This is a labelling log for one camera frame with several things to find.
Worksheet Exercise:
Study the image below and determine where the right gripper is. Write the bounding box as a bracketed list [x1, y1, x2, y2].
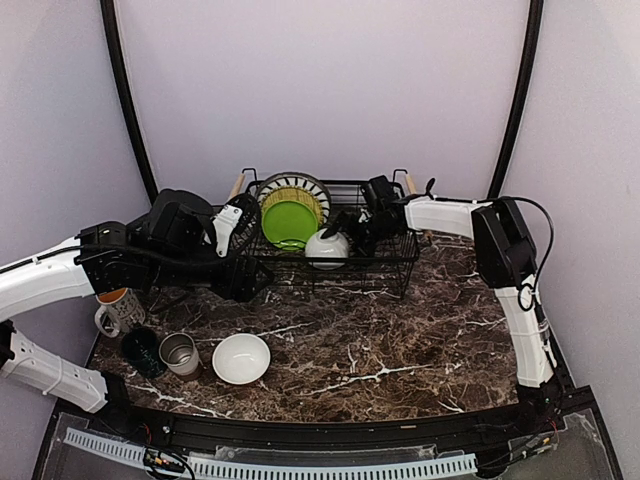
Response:
[324, 211, 397, 267]

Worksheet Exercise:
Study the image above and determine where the white ceramic bowl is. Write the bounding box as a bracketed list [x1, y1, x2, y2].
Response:
[305, 228, 349, 270]

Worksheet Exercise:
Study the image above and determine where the orange bowl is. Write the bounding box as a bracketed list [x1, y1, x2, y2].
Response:
[211, 333, 271, 385]

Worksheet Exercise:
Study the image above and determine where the white brown-band cup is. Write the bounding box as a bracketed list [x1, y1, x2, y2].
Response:
[158, 332, 203, 382]

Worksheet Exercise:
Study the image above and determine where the dark green mug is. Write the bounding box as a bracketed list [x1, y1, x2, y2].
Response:
[120, 327, 167, 379]

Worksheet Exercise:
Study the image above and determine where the patterned white mug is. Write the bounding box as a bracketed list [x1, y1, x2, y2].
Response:
[94, 288, 146, 338]

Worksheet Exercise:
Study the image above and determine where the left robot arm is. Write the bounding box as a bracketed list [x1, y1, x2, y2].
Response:
[1, 189, 273, 436]

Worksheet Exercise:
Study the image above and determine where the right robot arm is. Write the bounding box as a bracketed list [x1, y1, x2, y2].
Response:
[314, 175, 556, 388]

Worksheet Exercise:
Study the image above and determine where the green plastic plate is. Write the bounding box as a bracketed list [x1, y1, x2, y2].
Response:
[262, 201, 319, 251]

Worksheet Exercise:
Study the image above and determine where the blue striped white plate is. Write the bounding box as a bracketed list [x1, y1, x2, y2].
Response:
[256, 172, 332, 222]

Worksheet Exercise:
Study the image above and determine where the yellow woven plate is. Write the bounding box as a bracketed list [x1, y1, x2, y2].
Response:
[261, 186, 328, 225]

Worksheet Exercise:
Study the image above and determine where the black wire dish rack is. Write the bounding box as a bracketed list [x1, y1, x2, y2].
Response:
[231, 168, 419, 297]

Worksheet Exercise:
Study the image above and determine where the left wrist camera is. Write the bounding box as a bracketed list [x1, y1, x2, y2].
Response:
[213, 193, 261, 258]

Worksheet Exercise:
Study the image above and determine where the right wooden rack handle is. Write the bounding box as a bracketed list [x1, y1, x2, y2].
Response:
[404, 174, 435, 241]

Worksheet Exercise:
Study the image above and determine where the wooden rack handle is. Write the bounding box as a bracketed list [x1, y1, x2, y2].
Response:
[230, 173, 246, 198]
[404, 174, 435, 241]

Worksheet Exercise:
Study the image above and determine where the left wooden rack handle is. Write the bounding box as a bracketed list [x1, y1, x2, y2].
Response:
[230, 173, 246, 198]

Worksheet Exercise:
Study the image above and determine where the black front rail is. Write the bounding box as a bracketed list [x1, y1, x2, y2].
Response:
[68, 404, 565, 452]

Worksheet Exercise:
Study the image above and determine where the white cable duct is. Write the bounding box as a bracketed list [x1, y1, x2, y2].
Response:
[63, 427, 479, 480]

